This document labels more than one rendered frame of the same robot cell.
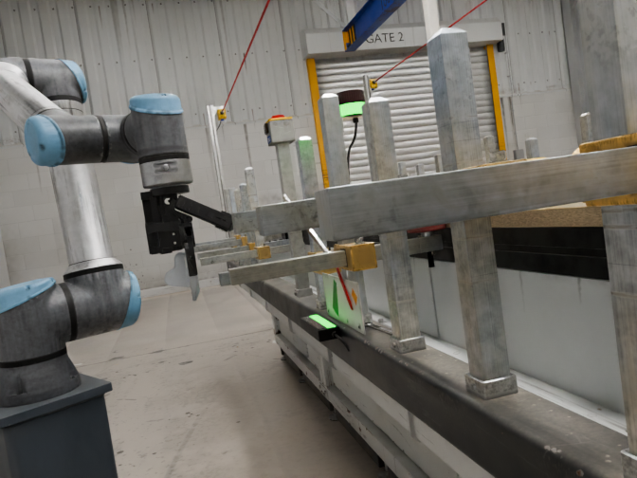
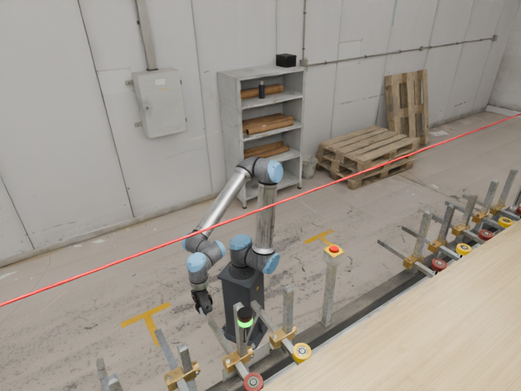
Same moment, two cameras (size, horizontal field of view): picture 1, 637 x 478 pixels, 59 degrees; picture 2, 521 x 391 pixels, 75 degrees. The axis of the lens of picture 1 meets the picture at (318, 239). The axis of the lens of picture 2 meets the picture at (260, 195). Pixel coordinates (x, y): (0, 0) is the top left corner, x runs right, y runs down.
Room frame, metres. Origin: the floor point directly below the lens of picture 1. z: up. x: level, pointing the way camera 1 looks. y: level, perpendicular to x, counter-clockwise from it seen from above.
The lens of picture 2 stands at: (0.96, -0.99, 2.24)
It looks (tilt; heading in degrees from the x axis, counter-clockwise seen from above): 30 degrees down; 72
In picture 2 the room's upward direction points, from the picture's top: 2 degrees counter-clockwise
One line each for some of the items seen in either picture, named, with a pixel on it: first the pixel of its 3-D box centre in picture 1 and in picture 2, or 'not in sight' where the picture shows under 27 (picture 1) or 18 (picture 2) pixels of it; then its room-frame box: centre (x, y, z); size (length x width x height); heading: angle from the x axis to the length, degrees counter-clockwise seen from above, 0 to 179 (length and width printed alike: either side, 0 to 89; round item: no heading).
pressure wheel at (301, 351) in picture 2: not in sight; (301, 358); (1.39, -0.16, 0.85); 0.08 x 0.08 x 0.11
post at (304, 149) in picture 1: (317, 233); (287, 323); (1.39, 0.00, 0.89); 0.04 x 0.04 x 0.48; 14
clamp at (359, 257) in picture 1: (354, 255); (238, 358); (1.13, -0.07, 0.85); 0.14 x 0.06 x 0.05; 14
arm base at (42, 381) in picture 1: (36, 372); (242, 264); (1.36, 0.73, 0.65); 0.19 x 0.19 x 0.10
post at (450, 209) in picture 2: (250, 234); (442, 236); (2.61, 0.31, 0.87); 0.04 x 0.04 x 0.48; 14
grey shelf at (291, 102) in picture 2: not in sight; (263, 136); (2.20, 2.72, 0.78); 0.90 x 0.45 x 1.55; 14
